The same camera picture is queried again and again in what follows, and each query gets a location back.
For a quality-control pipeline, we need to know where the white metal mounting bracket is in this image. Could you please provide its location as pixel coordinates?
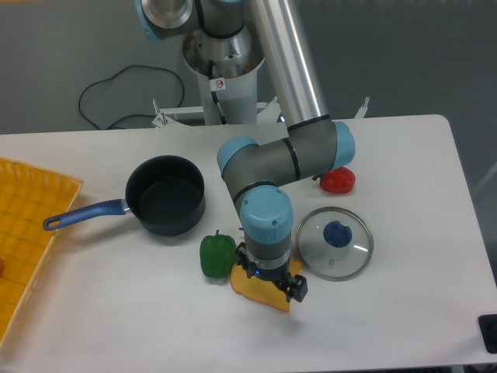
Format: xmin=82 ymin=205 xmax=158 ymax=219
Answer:
xmin=151 ymin=96 xmax=370 ymax=128

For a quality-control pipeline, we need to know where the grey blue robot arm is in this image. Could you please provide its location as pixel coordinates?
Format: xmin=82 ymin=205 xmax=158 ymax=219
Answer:
xmin=135 ymin=1 xmax=355 ymax=302

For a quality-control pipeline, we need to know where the red bell pepper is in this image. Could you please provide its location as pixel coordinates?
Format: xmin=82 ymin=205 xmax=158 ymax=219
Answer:
xmin=311 ymin=166 xmax=356 ymax=194

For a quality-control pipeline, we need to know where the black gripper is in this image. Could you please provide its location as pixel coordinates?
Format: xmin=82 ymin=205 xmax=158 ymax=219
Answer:
xmin=234 ymin=242 xmax=308 ymax=303

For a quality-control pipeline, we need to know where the black cable on floor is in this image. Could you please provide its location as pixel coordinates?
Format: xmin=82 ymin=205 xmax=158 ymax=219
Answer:
xmin=78 ymin=64 xmax=185 ymax=131

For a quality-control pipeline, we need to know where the yellow woven tray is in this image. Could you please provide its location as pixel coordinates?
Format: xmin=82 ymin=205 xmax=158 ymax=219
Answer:
xmin=1 ymin=158 xmax=84 ymax=341

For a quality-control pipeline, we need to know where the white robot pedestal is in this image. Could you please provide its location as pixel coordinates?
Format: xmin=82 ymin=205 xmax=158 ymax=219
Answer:
xmin=182 ymin=22 xmax=264 ymax=125

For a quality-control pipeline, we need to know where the black saucepan blue handle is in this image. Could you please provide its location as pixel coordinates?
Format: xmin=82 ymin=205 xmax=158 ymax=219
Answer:
xmin=43 ymin=155 xmax=206 ymax=237

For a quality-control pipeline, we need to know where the green bell pepper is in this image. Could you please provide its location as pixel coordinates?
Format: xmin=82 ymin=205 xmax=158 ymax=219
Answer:
xmin=200 ymin=230 xmax=236 ymax=279

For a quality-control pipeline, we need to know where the glass pot lid blue knob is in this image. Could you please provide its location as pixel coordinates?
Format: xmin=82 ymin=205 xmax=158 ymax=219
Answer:
xmin=295 ymin=207 xmax=374 ymax=282

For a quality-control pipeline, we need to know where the black device at table edge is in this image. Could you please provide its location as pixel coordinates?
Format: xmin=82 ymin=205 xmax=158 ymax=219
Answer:
xmin=478 ymin=314 xmax=497 ymax=354

